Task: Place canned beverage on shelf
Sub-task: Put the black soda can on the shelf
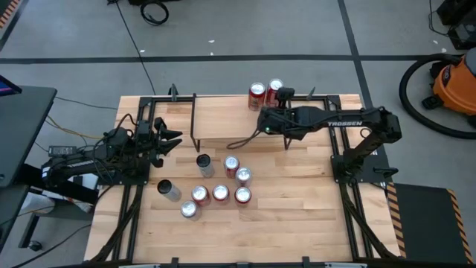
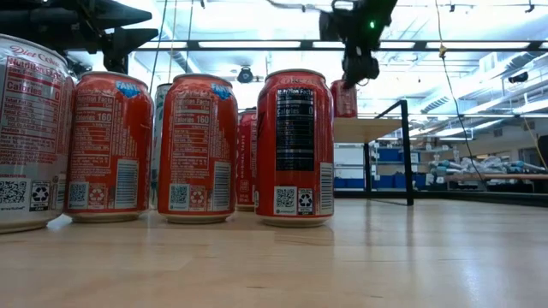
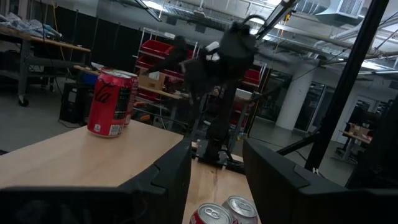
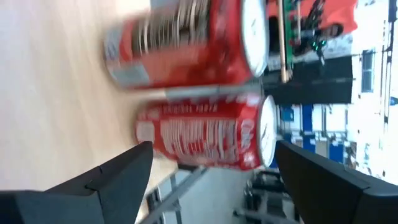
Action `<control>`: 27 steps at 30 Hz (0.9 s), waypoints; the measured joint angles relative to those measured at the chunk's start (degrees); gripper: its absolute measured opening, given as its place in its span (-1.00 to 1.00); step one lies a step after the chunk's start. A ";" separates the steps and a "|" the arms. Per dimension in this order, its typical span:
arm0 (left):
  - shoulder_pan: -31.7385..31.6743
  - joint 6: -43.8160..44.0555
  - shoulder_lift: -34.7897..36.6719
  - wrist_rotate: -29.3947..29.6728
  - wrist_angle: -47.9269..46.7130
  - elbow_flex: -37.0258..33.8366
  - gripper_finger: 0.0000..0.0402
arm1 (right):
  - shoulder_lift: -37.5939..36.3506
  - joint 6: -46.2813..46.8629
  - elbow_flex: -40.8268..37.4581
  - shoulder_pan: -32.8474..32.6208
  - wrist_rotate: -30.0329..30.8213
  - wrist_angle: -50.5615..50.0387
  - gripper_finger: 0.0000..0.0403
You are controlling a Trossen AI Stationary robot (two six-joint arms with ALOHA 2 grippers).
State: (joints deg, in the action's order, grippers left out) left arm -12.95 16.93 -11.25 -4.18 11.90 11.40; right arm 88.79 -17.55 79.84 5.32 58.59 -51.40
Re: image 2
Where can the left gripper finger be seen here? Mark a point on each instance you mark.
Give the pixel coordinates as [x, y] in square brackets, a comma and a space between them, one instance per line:
[115, 15]
[122, 43]

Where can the red Coca-Cola can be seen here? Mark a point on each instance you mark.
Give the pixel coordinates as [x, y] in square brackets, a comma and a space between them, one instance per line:
[246, 162]
[343, 102]

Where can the orange Fanta can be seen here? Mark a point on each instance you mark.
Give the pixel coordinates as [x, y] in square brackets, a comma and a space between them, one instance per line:
[197, 145]
[107, 141]

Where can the silver Diet Coke can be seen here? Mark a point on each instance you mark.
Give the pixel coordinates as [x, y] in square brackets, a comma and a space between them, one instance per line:
[30, 128]

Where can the red Coke Zero can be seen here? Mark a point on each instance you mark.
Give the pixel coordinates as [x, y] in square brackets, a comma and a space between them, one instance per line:
[295, 141]

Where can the wooden shelf black metal legs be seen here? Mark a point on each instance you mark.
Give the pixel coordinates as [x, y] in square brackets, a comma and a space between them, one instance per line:
[364, 128]

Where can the black ceiling spotlight cluster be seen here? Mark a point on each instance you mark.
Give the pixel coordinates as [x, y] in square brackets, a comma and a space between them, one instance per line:
[79, 68]

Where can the shelving with blue bins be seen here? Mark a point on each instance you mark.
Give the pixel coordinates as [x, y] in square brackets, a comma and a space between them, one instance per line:
[387, 154]

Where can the small black ceiling device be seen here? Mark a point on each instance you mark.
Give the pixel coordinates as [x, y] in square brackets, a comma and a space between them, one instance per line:
[518, 77]

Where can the cluttered wooden workbench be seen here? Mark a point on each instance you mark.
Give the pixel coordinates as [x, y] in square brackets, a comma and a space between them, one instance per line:
[492, 176]

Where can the black overhead frame bar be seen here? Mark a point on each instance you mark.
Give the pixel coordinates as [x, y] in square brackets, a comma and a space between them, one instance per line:
[306, 44]

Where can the black ceiling dome camera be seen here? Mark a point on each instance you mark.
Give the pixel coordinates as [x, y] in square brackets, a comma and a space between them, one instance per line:
[245, 75]

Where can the black metal table frame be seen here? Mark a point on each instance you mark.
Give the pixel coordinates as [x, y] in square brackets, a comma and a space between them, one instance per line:
[471, 197]

